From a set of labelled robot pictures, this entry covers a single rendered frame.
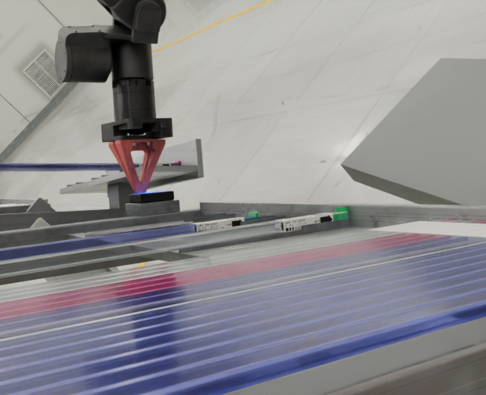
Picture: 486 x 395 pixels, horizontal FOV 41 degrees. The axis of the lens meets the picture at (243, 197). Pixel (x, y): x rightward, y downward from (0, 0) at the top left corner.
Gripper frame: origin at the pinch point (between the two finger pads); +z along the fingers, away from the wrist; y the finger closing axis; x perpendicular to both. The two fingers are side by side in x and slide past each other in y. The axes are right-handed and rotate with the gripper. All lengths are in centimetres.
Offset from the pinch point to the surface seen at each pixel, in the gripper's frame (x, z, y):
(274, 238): -2.5, 4.5, 35.1
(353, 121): 134, -16, -102
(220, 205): 7.1, 2.9, 9.6
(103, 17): 292, -200, -738
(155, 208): 0.4, 2.9, 3.7
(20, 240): -17.5, 5.1, 3.5
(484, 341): -21, 3, 71
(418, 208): 6.8, 2.2, 44.0
